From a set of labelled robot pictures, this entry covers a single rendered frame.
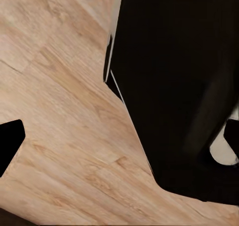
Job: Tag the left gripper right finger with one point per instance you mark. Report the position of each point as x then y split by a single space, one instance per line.
231 134

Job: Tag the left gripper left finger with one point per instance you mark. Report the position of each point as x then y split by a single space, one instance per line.
12 135

